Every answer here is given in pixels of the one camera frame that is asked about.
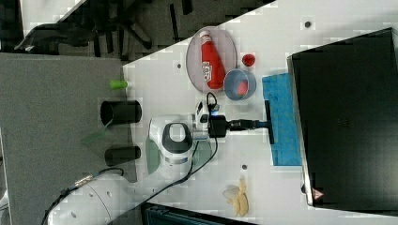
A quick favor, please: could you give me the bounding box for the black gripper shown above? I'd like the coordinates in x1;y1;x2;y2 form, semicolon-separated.
208;115;270;138

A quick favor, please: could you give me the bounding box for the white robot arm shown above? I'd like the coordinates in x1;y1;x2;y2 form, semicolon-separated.
45;101;272;225

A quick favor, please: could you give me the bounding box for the strawberry toy in bowl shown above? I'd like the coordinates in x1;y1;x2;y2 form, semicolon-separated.
237;81;249;97

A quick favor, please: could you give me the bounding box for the blue bowl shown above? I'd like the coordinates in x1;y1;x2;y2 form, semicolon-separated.
224;68;257;100

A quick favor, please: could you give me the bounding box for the red plush ketchup bottle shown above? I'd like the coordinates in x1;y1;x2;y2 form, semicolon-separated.
200;31;225;90

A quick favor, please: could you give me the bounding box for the strawberry toy on table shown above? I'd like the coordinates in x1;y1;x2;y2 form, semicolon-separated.
241;53;255;67

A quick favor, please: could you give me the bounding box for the peeled banana toy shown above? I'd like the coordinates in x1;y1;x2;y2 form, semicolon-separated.
222;177;249;217

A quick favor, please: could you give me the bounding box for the grey round plate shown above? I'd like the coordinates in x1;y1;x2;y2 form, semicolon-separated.
186;26;237;93

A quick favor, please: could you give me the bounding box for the large black cylinder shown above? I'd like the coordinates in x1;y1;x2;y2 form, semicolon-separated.
99;100;142;126

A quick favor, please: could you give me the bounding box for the small black cylinder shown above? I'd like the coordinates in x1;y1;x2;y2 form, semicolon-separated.
104;146;141;167

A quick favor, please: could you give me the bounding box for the black office chair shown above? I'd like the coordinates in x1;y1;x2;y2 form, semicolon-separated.
13;0;195;62

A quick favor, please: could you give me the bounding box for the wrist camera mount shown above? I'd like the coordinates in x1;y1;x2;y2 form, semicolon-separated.
194;100;220;130

